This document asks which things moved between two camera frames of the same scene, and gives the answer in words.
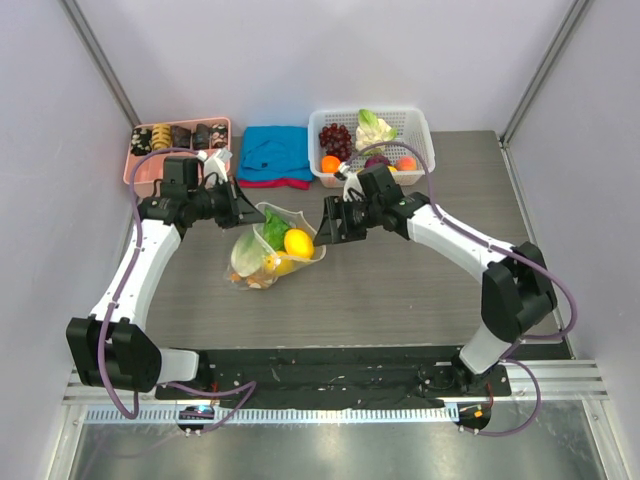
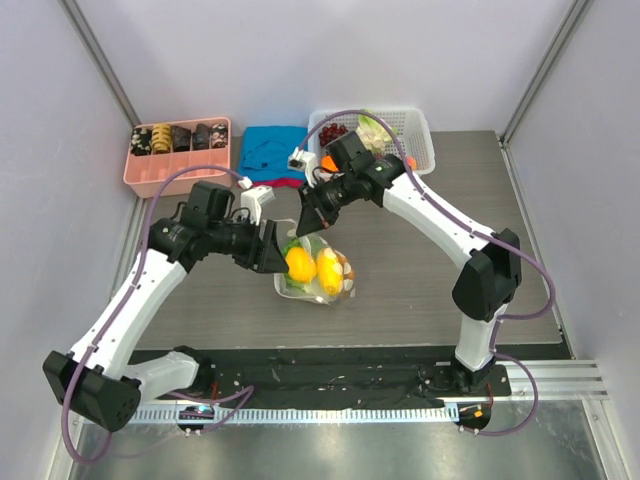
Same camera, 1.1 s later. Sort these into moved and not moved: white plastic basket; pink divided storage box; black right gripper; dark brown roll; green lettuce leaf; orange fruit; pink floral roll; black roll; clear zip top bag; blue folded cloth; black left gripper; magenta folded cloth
Moved: green lettuce leaf; black right gripper; black left gripper; clear zip top bag
Not moved: white plastic basket; blue folded cloth; dark brown roll; pink divided storage box; black roll; magenta folded cloth; pink floral roll; orange fruit
